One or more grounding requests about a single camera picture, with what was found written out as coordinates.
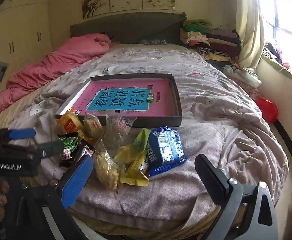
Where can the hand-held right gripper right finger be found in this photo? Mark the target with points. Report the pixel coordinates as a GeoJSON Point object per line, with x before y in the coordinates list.
{"type": "Point", "coordinates": [211, 177]}

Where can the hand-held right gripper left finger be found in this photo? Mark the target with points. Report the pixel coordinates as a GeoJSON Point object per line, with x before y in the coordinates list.
{"type": "Point", "coordinates": [78, 177]}

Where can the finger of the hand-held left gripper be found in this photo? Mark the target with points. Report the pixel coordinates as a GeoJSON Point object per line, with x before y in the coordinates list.
{"type": "Point", "coordinates": [50, 148]}
{"type": "Point", "coordinates": [23, 133]}

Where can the green and black pea packet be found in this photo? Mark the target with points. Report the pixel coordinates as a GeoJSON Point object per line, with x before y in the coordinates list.
{"type": "Point", "coordinates": [69, 142]}

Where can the orange cake packet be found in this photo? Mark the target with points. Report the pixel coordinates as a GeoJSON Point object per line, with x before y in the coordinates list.
{"type": "Point", "coordinates": [69, 122]}

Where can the clear cookie packet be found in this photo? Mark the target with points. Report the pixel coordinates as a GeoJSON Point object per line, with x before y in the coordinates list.
{"type": "Point", "coordinates": [92, 126]}

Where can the blue biscuit packet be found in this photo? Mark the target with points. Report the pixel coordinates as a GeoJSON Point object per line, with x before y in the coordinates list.
{"type": "Point", "coordinates": [167, 147]}

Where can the green and clear bread packet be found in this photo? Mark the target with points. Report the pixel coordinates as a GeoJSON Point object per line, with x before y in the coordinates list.
{"type": "Point", "coordinates": [135, 142]}

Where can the dark shallow cardboard box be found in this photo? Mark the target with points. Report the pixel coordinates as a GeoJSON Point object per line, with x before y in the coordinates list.
{"type": "Point", "coordinates": [176, 97]}

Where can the brown chocolate bar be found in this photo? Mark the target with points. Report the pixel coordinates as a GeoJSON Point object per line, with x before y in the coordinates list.
{"type": "Point", "coordinates": [65, 154]}

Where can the beige bed sheet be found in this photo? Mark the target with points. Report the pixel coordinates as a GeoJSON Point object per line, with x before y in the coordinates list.
{"type": "Point", "coordinates": [3, 115]}

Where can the clear packet of pale bread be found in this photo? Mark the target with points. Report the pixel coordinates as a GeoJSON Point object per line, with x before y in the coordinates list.
{"type": "Point", "coordinates": [105, 167]}

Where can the yellow snack packet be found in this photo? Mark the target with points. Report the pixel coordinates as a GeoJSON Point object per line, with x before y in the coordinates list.
{"type": "Point", "coordinates": [135, 171]}

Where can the clear packet of pink candies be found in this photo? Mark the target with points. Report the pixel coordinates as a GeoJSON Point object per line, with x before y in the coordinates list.
{"type": "Point", "coordinates": [122, 126]}

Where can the pink duvet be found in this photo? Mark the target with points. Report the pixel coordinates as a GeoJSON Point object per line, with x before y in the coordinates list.
{"type": "Point", "coordinates": [48, 65]}

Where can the red plastic bag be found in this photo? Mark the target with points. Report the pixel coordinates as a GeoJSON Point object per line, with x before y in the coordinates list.
{"type": "Point", "coordinates": [267, 108]}

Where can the pink and blue book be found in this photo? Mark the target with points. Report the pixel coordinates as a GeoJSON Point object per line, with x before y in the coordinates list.
{"type": "Point", "coordinates": [158, 100]}

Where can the pink floral bag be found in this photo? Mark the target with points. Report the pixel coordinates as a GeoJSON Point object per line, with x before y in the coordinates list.
{"type": "Point", "coordinates": [252, 91]}

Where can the cream wardrobe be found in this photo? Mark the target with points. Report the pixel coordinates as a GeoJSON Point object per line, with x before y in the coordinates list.
{"type": "Point", "coordinates": [23, 30]}

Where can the white cloth bag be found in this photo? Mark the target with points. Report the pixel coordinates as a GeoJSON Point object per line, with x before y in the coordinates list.
{"type": "Point", "coordinates": [241, 73]}

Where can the green windowsill cushion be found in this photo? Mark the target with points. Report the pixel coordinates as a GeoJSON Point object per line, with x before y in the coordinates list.
{"type": "Point", "coordinates": [286, 72]}

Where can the stack of folded clothes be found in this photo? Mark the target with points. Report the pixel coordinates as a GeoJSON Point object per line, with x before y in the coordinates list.
{"type": "Point", "coordinates": [216, 40]}

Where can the pile of clothes on windowsill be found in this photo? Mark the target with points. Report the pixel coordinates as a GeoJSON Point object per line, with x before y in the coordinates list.
{"type": "Point", "coordinates": [276, 55]}

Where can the grey headboard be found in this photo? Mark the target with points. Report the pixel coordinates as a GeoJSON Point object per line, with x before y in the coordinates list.
{"type": "Point", "coordinates": [125, 28]}

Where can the dark patterned pillow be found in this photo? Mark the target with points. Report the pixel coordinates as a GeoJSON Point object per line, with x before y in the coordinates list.
{"type": "Point", "coordinates": [153, 41]}

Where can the cream curtain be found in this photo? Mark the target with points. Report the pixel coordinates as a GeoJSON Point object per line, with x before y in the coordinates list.
{"type": "Point", "coordinates": [251, 30]}

